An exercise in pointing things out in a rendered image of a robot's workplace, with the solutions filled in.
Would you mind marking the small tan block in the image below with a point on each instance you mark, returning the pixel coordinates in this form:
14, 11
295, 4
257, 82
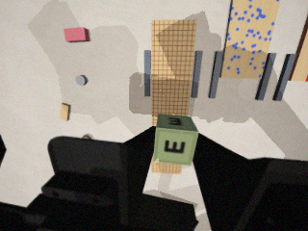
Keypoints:
65, 111

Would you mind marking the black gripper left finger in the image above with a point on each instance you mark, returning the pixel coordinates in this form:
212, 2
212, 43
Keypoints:
127, 162

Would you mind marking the green labelled cube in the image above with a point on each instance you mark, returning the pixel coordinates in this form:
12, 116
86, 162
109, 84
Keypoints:
175, 140

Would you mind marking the pink rectangular block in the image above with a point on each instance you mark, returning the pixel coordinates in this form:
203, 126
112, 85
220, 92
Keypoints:
77, 34

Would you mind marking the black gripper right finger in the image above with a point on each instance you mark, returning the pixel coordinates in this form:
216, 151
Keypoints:
232, 186

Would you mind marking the tan flat strip with red lines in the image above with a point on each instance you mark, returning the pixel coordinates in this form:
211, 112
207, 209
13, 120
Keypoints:
300, 65

